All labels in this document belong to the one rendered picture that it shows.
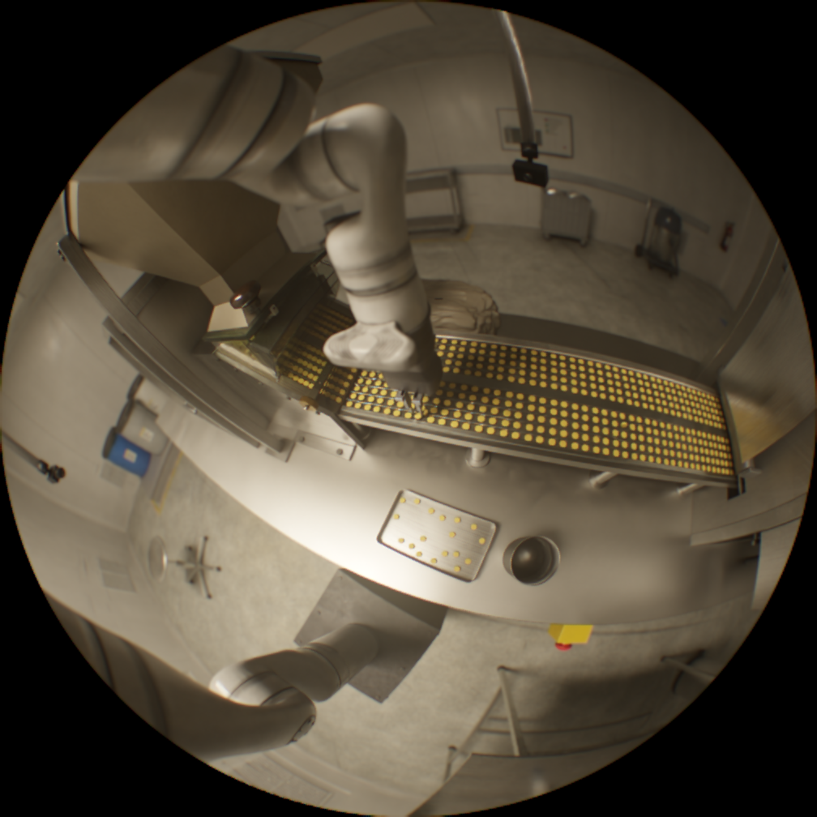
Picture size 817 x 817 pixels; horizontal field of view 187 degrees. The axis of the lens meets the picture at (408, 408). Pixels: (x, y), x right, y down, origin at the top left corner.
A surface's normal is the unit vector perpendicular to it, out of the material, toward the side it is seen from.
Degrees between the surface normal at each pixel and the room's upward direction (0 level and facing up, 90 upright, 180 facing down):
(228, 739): 101
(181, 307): 90
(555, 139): 90
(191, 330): 90
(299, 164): 85
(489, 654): 0
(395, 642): 0
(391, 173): 106
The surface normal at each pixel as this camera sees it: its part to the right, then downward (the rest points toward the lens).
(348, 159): -0.29, 0.91
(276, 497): -0.22, -0.50
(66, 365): 0.92, 0.17
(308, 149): -0.31, 0.67
